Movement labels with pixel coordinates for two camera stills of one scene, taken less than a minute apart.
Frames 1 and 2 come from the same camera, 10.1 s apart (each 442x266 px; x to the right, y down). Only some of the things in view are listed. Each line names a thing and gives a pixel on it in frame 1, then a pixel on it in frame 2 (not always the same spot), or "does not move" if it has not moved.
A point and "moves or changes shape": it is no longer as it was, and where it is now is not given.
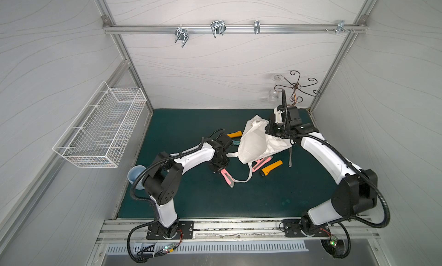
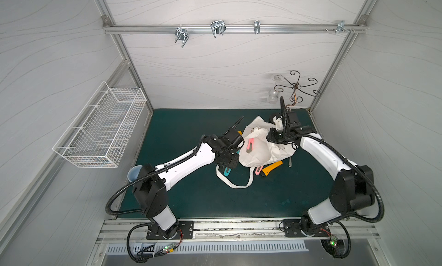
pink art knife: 228,178 → 250,145
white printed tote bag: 255,144 moves or changes shape
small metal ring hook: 257,26 does not move
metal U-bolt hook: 218,27 does not move
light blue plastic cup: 133,173 does not move
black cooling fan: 334,247 does not move
